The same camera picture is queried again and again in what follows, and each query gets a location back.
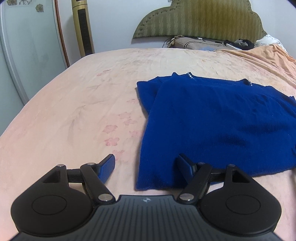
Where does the blue beaded sweater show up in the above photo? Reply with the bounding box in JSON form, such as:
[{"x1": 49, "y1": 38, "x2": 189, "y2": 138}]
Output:
[{"x1": 136, "y1": 73, "x2": 295, "y2": 190}]

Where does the pink floral bed blanket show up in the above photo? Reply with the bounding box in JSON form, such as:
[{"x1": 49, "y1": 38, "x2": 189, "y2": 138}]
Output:
[{"x1": 1, "y1": 48, "x2": 295, "y2": 240}]

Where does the gold tower fan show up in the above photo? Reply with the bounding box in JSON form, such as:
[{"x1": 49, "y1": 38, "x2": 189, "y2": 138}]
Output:
[{"x1": 71, "y1": 0, "x2": 95, "y2": 57}]

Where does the beige patterned pillow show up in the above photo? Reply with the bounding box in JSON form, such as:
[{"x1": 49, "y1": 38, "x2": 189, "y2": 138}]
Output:
[{"x1": 166, "y1": 35, "x2": 240, "y2": 51}]

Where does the black garment on bed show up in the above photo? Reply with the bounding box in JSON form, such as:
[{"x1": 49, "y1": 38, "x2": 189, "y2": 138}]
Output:
[{"x1": 224, "y1": 39, "x2": 254, "y2": 50}]

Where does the orange quilt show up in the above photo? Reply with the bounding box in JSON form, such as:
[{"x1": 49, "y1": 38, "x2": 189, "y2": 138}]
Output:
[{"x1": 217, "y1": 44, "x2": 295, "y2": 91}]

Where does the frosted glass sliding door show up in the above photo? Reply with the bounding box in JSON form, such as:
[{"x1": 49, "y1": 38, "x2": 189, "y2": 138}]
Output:
[{"x1": 1, "y1": 1, "x2": 69, "y2": 133}]

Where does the white bedding bundle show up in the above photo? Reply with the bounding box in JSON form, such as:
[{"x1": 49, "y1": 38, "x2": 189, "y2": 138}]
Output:
[{"x1": 254, "y1": 34, "x2": 286, "y2": 51}]

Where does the olive green padded headboard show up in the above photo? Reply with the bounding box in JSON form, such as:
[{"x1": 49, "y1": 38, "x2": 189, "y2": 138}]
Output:
[{"x1": 133, "y1": 0, "x2": 266, "y2": 43}]

